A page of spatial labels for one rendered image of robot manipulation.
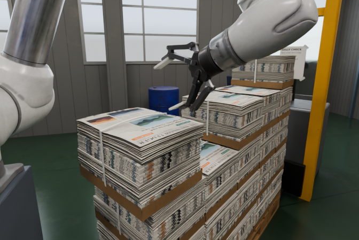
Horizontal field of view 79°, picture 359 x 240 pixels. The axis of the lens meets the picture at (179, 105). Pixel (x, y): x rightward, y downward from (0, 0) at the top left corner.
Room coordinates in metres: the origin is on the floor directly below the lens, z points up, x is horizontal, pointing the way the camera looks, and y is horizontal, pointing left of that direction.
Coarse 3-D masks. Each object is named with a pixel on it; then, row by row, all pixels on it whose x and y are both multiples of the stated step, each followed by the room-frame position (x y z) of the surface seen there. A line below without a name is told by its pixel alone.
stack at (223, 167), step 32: (224, 160) 0.89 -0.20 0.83; (256, 160) 1.19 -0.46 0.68; (96, 192) 0.80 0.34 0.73; (192, 192) 0.70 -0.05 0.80; (224, 192) 0.90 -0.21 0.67; (256, 192) 1.22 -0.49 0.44; (128, 224) 0.64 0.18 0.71; (160, 224) 0.58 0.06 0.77; (192, 224) 0.71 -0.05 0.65; (224, 224) 0.91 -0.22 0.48
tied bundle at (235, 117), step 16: (208, 96) 1.23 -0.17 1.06; (224, 96) 1.23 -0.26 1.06; (240, 96) 1.23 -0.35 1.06; (192, 112) 1.18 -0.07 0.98; (208, 112) 1.12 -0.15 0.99; (224, 112) 1.05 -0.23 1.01; (240, 112) 0.99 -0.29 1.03; (256, 112) 1.15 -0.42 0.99; (208, 128) 1.12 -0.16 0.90; (224, 128) 1.05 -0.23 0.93; (240, 128) 0.99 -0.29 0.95; (256, 128) 1.15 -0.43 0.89
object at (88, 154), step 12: (132, 108) 0.94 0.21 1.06; (84, 120) 0.74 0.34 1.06; (96, 120) 0.74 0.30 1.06; (108, 120) 0.75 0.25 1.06; (120, 120) 0.75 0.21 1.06; (84, 132) 0.73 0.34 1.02; (96, 132) 0.67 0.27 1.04; (84, 144) 0.73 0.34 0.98; (96, 144) 0.67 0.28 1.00; (84, 156) 0.73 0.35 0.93; (96, 156) 0.67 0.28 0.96; (96, 168) 0.67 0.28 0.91
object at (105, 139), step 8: (160, 112) 0.87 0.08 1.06; (136, 120) 0.76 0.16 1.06; (144, 120) 0.76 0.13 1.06; (104, 128) 0.67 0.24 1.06; (112, 128) 0.67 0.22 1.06; (120, 128) 0.67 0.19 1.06; (104, 136) 0.64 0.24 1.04; (104, 144) 0.65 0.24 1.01; (104, 152) 0.64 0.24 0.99; (104, 160) 0.64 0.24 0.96
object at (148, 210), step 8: (192, 176) 0.68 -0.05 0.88; (200, 176) 0.72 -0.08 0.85; (184, 184) 0.65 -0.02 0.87; (192, 184) 0.69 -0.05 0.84; (112, 192) 0.61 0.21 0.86; (168, 192) 0.59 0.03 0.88; (176, 192) 0.62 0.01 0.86; (120, 200) 0.58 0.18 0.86; (128, 200) 0.55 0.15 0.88; (160, 200) 0.57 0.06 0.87; (168, 200) 0.60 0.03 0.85; (128, 208) 0.56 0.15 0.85; (136, 208) 0.53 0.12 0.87; (144, 208) 0.52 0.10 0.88; (152, 208) 0.54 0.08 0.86; (160, 208) 0.57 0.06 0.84; (136, 216) 0.53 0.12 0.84; (144, 216) 0.52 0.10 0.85
